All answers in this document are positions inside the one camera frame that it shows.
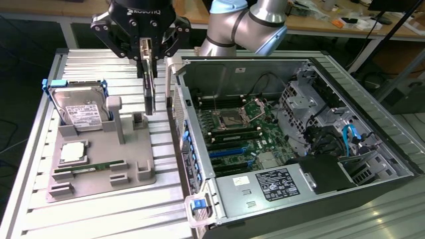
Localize CPU socket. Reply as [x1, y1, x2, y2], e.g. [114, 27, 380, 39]
[217, 109, 249, 129]

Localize green motherboard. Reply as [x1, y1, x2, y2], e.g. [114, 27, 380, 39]
[195, 93, 300, 177]

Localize black wire bundle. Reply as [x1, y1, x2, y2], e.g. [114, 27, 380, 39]
[304, 125, 348, 157]

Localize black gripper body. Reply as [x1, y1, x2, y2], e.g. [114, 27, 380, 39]
[108, 0, 177, 60]

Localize grey metal disk bay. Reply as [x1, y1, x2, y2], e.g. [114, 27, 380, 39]
[339, 149, 400, 186]

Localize silver chipset heatsink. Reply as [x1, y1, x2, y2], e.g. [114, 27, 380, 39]
[257, 151, 284, 168]

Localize clear plastic bags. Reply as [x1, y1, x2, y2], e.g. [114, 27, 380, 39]
[288, 0, 332, 22]

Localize low profile graphics card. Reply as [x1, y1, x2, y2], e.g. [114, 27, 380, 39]
[139, 37, 159, 117]

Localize dark computer tower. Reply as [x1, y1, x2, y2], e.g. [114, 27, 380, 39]
[381, 79, 425, 115]

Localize grey corner fixture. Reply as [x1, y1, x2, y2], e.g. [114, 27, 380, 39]
[184, 193, 213, 229]
[165, 56, 191, 100]

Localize black RAM stick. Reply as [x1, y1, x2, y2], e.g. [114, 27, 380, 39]
[209, 127, 264, 144]

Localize black monitor with stand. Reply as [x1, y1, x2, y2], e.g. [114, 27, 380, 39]
[368, 0, 425, 25]

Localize open black PC case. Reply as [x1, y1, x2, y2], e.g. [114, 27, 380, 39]
[168, 56, 425, 239]

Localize blue flat wire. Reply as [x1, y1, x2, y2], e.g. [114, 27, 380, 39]
[341, 123, 363, 157]

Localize grey parts rack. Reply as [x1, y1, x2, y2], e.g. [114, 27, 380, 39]
[44, 96, 157, 204]

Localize green RAM stick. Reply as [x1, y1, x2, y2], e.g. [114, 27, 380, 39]
[54, 160, 123, 174]

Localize grey diagonal metal bar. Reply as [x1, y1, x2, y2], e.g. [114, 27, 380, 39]
[377, 48, 425, 103]

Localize wooden desk white legs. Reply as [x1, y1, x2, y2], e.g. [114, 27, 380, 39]
[285, 0, 425, 73]
[0, 0, 213, 49]

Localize black plastic shroud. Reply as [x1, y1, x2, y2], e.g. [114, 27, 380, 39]
[287, 154, 360, 195]

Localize grey power supply unit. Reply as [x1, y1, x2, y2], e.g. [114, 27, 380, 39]
[212, 166, 321, 219]

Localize silver CPU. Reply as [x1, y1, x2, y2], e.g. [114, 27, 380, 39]
[60, 143, 88, 163]

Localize metal socket cover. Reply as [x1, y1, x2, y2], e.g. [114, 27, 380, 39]
[239, 98, 268, 122]

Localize hard disk in blue caddy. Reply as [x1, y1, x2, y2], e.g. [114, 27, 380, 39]
[42, 78, 111, 132]

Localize grey metal drive cage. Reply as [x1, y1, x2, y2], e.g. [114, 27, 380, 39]
[277, 79, 355, 156]

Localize thin black rod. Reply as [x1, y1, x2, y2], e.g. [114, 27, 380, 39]
[381, 0, 420, 42]

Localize thin black wire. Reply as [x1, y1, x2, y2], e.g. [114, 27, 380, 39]
[249, 72, 289, 97]

